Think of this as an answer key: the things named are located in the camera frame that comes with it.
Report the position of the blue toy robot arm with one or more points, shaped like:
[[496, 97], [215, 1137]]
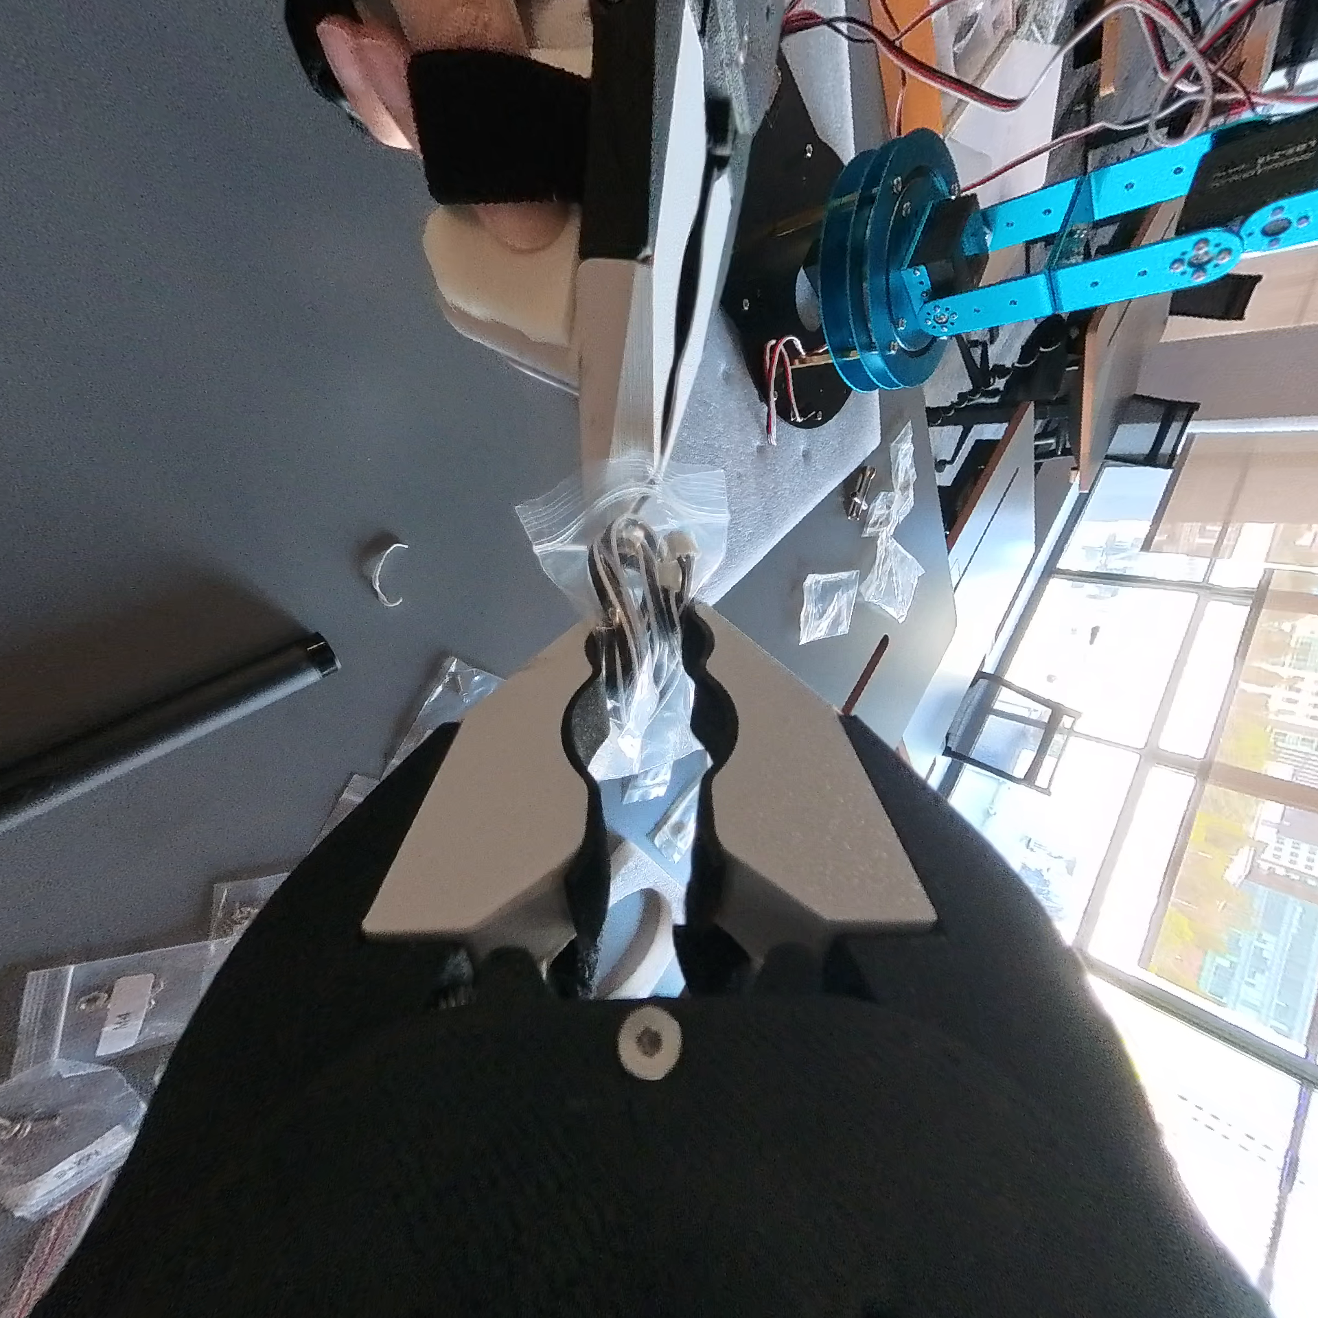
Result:
[[886, 257]]

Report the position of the curved white plastic scrap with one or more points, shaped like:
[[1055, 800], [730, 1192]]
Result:
[[377, 571]]

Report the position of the white foam frame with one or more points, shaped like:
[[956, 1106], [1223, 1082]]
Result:
[[628, 874]]

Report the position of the white foam sheet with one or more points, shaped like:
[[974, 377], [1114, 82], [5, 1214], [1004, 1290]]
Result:
[[763, 494]]

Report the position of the pile of clear screw bags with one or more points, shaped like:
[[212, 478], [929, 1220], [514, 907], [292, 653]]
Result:
[[104, 1009]]

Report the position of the black screwdriver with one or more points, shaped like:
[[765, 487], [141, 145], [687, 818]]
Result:
[[154, 741]]

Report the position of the small clear screw bag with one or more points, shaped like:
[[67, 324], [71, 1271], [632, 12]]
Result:
[[894, 483], [892, 576], [830, 607]]

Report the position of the black frame chair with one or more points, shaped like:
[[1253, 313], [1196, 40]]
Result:
[[1066, 721]]

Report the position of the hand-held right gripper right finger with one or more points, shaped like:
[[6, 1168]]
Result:
[[824, 824]]

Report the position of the small metal standoffs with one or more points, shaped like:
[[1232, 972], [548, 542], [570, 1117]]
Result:
[[863, 491]]

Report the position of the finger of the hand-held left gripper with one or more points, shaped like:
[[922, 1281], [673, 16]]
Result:
[[618, 360], [710, 288]]

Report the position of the open cardboard box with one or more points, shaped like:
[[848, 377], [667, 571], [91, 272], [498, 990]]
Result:
[[1030, 71]]

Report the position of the dark grey desk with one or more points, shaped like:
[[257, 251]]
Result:
[[207, 360]]

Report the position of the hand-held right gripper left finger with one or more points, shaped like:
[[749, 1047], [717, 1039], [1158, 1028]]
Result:
[[484, 824]]

